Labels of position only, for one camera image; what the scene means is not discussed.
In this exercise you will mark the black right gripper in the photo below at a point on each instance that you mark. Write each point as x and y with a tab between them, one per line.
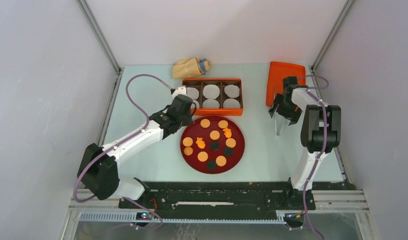
283	109

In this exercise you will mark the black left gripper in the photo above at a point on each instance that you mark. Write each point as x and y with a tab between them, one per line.
189	120

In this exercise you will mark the orange cookie box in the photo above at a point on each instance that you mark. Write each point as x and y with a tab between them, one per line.
199	84

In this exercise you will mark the dark red round plate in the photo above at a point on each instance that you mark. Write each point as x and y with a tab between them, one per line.
195	130

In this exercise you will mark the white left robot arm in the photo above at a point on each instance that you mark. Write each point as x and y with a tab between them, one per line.
100	166

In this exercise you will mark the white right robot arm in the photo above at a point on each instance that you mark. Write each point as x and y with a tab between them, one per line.
320	131

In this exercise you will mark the white paper cupcake liner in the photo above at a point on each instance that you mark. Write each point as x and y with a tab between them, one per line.
211	91
211	104
232	91
231	103
197	104
193	93

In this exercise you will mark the round tan cookie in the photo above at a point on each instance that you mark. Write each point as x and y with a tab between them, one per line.
205	123
223	124
214	135
202	156
187	142
221	161
230	142

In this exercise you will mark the orange box lid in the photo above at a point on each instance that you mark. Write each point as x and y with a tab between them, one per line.
277	72

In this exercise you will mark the orange fish shaped cookie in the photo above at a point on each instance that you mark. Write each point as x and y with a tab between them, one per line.
227	132
200	143

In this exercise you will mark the beige cloth bag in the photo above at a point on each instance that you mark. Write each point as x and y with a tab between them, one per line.
190	68

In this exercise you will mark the dark chocolate round cookie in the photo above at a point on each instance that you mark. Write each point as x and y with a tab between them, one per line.
227	152
214	145
211	165

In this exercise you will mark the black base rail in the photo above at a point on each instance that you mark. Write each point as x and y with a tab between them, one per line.
236	201

